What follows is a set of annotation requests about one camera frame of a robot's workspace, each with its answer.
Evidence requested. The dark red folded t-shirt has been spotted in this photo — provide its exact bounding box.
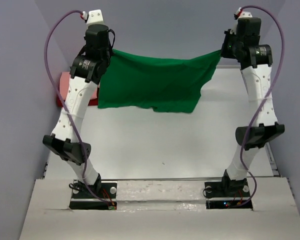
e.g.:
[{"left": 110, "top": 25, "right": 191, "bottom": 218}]
[{"left": 56, "top": 86, "right": 100, "bottom": 108}]

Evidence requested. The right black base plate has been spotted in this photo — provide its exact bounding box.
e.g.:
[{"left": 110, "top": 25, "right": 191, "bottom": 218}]
[{"left": 202, "top": 181, "right": 253, "bottom": 210}]

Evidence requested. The green t-shirt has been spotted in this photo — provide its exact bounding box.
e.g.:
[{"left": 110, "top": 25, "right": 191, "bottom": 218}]
[{"left": 98, "top": 50, "right": 221, "bottom": 114}]

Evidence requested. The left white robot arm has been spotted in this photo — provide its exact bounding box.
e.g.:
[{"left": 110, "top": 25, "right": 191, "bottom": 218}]
[{"left": 42, "top": 24, "right": 113, "bottom": 198}]

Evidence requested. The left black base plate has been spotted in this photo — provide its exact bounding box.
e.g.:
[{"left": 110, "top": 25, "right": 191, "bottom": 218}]
[{"left": 68, "top": 180, "right": 118, "bottom": 210}]

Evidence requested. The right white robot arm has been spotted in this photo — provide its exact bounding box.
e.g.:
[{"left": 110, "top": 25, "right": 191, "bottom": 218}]
[{"left": 220, "top": 11, "right": 285, "bottom": 196}]

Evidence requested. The pink folded t-shirt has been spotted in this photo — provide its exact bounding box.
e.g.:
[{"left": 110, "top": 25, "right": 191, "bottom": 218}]
[{"left": 59, "top": 71, "right": 71, "bottom": 101}]

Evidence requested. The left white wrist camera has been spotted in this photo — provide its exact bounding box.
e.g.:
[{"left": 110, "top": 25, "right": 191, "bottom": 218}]
[{"left": 80, "top": 9, "right": 105, "bottom": 26}]

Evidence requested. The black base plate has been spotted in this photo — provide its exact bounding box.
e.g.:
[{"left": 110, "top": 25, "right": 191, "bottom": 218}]
[
  {"left": 68, "top": 180, "right": 118, "bottom": 210},
  {"left": 202, "top": 181, "right": 253, "bottom": 210}
]

